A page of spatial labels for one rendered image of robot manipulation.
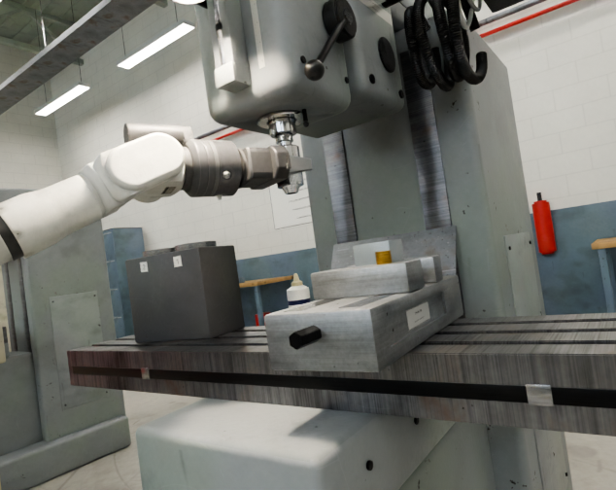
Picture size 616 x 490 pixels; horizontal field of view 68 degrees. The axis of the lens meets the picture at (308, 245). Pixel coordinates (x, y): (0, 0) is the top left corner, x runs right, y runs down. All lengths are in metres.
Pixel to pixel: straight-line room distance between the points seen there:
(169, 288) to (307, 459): 0.57
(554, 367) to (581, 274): 4.33
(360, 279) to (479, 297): 0.47
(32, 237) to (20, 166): 10.00
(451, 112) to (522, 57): 4.08
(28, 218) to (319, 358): 0.38
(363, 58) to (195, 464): 0.71
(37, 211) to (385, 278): 0.44
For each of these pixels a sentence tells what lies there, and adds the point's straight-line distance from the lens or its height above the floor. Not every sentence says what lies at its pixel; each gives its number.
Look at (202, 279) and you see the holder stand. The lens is 0.94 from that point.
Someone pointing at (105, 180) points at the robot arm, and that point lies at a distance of 0.64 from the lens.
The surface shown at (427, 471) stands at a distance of 0.82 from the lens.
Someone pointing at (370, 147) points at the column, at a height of 1.31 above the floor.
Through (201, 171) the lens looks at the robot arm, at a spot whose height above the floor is 1.21.
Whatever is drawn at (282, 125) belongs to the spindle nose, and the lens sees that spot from 0.80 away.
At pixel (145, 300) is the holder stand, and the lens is 1.06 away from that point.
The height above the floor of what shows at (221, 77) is 1.35.
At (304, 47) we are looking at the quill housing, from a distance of 0.76.
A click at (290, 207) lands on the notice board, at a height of 1.78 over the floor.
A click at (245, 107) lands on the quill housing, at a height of 1.32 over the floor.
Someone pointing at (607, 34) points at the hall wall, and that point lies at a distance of 5.08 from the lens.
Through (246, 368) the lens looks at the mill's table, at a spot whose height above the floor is 0.90.
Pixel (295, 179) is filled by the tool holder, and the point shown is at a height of 1.20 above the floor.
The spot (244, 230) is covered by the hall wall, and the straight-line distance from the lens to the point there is 6.65.
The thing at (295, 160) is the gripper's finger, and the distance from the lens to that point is 0.78.
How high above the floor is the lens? 1.06
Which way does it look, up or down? 2 degrees up
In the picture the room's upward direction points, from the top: 8 degrees counter-clockwise
